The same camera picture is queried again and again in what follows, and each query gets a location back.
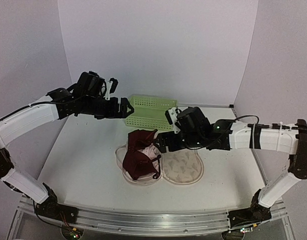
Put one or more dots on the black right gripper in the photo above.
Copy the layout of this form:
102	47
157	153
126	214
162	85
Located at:
161	138

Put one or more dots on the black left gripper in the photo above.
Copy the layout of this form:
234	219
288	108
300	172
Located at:
113	111

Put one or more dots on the dark red bra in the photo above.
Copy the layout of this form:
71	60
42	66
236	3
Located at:
136	163

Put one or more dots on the floral mesh laundry bag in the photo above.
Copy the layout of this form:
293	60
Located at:
184	167

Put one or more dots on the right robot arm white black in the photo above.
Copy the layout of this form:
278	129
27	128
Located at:
290	139

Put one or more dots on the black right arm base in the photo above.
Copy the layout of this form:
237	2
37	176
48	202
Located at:
251	212

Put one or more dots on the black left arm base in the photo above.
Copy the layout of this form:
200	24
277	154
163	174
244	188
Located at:
53	207

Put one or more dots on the green plastic basket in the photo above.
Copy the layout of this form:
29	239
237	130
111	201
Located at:
149	112

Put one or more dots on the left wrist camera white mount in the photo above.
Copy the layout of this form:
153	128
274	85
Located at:
111	86

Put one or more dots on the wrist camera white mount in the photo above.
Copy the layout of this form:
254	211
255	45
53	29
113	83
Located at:
111	86
171	115

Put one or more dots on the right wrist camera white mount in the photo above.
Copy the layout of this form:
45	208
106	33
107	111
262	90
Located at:
171	115

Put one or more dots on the aluminium front rail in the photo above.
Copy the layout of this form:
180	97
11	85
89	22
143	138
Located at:
153	224

